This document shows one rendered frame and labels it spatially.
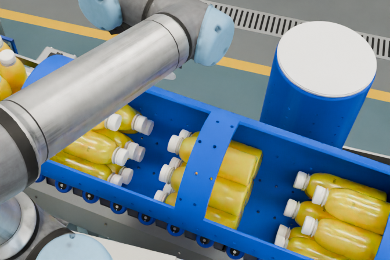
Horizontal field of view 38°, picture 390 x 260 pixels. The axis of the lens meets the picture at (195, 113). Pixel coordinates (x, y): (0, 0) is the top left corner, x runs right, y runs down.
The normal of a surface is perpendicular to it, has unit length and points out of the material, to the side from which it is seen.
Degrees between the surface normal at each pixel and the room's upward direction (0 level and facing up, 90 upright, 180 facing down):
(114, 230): 71
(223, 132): 8
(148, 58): 46
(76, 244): 5
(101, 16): 90
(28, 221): 37
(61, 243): 5
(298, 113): 90
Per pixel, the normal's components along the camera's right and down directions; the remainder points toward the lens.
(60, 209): -0.33, 0.51
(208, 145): -0.03, -0.44
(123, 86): 0.80, 0.11
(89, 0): -0.60, 0.62
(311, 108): -0.33, 0.76
